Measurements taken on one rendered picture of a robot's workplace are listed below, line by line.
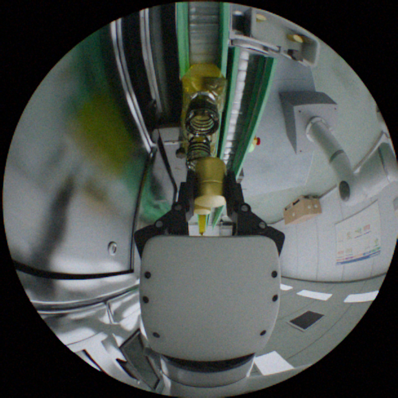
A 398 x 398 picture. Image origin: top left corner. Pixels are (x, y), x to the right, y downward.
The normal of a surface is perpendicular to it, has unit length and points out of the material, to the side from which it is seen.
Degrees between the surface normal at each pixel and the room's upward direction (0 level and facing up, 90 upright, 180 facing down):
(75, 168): 91
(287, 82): 0
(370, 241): 90
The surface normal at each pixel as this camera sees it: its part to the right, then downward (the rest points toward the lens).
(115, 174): 1.00, 0.02
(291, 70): -0.03, 0.92
